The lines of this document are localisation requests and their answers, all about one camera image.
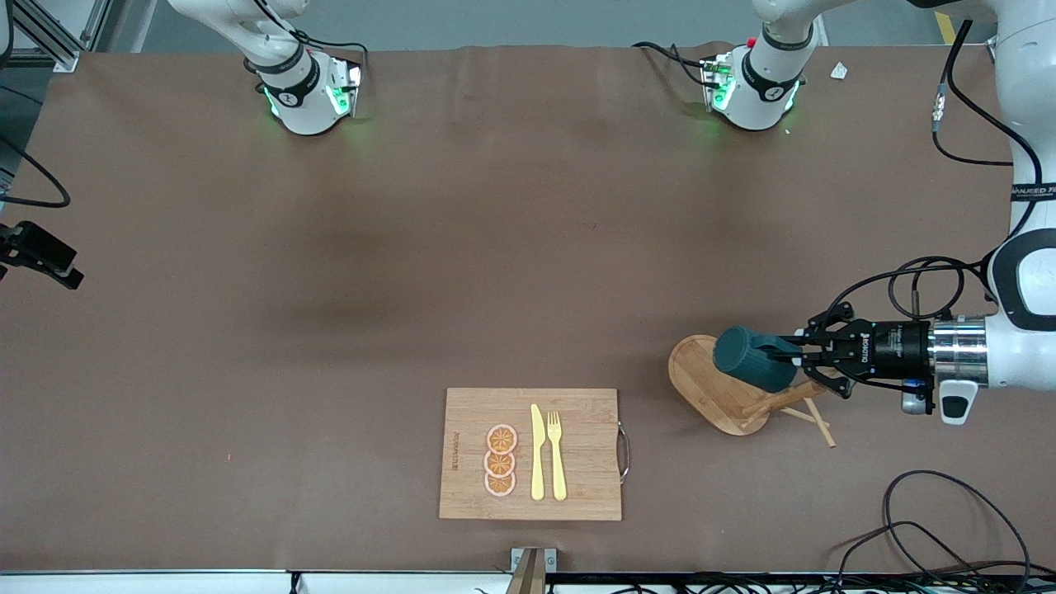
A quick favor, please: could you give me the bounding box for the dark teal ribbed cup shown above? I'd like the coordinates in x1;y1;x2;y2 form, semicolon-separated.
713;326;804;394

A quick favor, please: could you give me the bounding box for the black left base cable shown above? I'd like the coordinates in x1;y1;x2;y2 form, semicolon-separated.
633;41;720;88

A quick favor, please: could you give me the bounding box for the yellow plastic fork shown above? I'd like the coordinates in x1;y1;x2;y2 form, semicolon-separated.
547;411;568;502

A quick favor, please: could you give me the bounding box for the wooden cup rack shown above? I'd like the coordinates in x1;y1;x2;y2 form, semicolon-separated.
667;334;837;449

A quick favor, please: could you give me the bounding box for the thin black floor cable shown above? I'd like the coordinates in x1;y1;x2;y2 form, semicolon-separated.
828;520;995;580

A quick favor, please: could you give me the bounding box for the black cable along table edge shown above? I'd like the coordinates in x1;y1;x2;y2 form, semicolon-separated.
544;572;1056;594

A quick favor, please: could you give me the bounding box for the yellow plastic knife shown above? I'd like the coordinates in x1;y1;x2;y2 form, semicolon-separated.
530;403;547;502

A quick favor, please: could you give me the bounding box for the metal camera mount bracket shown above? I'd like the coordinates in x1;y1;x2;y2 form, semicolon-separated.
505;547;559;594

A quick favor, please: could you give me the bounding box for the wooden cutting board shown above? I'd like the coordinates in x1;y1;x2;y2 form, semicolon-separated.
439;388;631;522

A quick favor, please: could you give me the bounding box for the brown table cover mat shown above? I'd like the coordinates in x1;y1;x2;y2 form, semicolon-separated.
0;41;1056;574

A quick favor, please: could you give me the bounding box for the aluminium frame profile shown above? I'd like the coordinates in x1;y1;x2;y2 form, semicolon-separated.
10;0;113;73

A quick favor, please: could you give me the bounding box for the black looped floor cable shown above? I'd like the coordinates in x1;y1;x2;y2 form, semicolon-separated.
881;470;1032;594

